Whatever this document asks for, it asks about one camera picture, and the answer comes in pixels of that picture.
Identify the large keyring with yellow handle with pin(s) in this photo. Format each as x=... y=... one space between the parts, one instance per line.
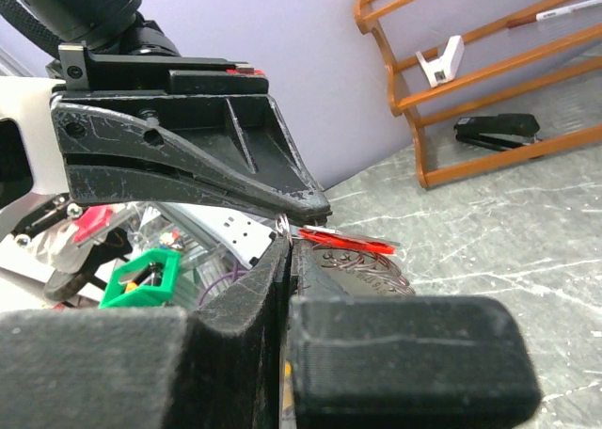
x=326 y=271

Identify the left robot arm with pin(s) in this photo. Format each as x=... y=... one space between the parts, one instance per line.
x=104 y=27

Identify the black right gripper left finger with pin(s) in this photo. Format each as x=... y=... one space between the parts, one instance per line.
x=216 y=367

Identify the red key tag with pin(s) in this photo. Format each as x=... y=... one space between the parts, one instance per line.
x=346 y=240

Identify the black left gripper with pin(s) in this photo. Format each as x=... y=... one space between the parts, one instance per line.
x=178 y=130

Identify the black stapler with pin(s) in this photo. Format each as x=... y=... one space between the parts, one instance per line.
x=502 y=132

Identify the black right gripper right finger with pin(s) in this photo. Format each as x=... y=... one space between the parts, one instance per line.
x=418 y=361

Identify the brown tipped marker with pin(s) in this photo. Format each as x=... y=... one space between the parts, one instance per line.
x=553 y=13

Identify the orange wooden rack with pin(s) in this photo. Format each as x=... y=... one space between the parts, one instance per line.
x=498 y=64

